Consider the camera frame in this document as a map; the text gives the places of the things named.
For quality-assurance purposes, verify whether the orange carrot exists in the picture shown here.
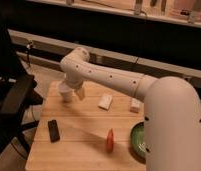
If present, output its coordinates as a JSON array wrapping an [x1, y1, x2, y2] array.
[[106, 129, 114, 153]]

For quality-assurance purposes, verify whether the black chair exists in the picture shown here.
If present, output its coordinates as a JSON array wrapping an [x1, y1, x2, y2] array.
[[0, 22, 43, 155]]

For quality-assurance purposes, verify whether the white rectangular block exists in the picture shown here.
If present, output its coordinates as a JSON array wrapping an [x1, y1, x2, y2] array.
[[98, 94, 113, 110]]

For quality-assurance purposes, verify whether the wooden table board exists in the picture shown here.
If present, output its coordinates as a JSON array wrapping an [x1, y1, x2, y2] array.
[[26, 82, 146, 171]]

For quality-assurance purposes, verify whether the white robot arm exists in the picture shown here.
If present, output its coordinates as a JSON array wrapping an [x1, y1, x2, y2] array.
[[60, 47, 201, 171]]

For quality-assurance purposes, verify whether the green ceramic bowl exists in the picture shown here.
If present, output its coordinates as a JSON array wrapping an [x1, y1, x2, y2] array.
[[130, 122, 146, 159]]

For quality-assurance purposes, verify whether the black phone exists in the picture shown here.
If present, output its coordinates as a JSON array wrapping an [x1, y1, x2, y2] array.
[[48, 120, 60, 142]]

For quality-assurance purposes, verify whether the small white bottle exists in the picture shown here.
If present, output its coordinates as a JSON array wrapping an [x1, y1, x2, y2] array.
[[130, 98, 141, 113]]

